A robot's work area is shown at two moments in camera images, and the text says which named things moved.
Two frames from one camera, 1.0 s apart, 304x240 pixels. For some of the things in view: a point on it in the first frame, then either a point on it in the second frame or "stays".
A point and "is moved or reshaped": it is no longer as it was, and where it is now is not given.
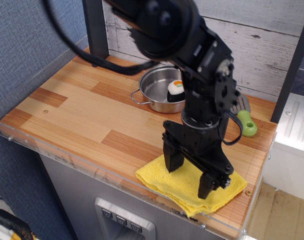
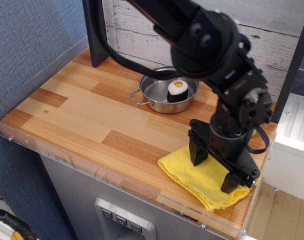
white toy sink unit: [288, 167] stays
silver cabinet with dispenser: [97, 209] stays
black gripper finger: [206, 185] to [229, 184]
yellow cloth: [180, 187] is moved or reshaped
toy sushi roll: [175, 92] stays
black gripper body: [202, 145] to [229, 152]
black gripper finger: [173, 159] to [197, 155]
